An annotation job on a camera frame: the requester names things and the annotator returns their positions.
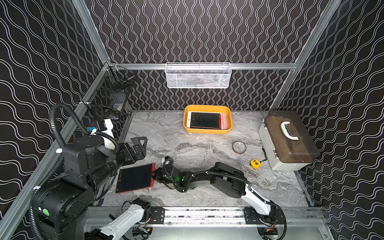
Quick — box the red writing tablet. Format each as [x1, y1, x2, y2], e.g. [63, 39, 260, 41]
[190, 112, 221, 130]
[115, 164, 156, 194]

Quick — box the white writing tablet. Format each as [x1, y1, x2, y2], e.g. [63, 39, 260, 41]
[186, 111, 192, 128]

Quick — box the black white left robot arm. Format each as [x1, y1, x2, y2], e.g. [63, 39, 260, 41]
[28, 103, 152, 240]

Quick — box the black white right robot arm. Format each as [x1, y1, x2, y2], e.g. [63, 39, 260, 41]
[152, 156, 286, 226]

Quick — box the pink writing tablet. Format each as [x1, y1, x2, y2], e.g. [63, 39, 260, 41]
[221, 113, 228, 130]

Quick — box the yellow plastic storage tray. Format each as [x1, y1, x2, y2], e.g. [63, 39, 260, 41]
[183, 105, 233, 134]

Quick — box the yellow tape measure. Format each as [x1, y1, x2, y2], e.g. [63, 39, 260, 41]
[250, 159, 262, 170]

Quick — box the white toolbox brown lid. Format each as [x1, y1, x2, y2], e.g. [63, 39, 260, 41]
[259, 111, 320, 171]

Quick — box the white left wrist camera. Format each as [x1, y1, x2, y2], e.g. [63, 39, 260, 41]
[88, 119, 115, 150]

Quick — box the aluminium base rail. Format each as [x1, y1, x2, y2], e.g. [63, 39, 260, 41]
[85, 207, 326, 228]

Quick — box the black wire mesh basket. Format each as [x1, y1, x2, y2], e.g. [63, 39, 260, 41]
[86, 66, 137, 122]

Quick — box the white wire mesh basket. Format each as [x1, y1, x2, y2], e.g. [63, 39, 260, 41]
[165, 63, 232, 89]

